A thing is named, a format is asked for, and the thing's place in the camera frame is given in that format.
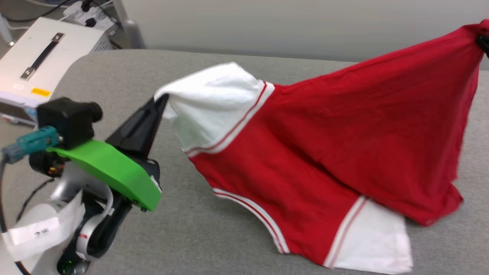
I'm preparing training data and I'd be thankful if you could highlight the white power supply box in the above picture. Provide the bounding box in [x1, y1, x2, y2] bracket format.
[0, 17, 113, 126]

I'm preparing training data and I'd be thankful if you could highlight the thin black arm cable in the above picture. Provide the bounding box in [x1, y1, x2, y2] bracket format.
[16, 178, 56, 222]

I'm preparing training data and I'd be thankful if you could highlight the white paper tag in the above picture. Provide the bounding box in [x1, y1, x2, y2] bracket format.
[2, 191, 84, 262]

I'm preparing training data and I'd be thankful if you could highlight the white power strip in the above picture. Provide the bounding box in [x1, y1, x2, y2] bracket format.
[63, 0, 115, 29]

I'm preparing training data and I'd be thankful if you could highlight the grey metal post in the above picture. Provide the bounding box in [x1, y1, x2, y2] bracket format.
[113, 0, 146, 49]

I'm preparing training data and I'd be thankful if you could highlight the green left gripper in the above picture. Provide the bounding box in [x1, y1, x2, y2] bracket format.
[48, 94, 169, 212]

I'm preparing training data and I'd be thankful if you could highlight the black floor cable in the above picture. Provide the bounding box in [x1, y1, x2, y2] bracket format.
[8, 0, 73, 22]

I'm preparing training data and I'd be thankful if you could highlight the black box handle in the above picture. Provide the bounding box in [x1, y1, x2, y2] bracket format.
[20, 32, 65, 81]

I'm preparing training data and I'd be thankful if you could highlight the grey table leg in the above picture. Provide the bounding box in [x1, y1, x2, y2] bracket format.
[0, 15, 15, 46]

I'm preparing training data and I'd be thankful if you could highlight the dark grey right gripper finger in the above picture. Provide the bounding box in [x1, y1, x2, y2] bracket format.
[476, 34, 489, 58]

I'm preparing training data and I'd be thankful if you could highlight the teal cable connector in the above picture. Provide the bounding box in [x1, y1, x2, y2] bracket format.
[2, 126, 60, 165]

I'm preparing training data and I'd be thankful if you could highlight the red and white garment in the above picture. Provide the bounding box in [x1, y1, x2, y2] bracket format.
[154, 19, 489, 275]

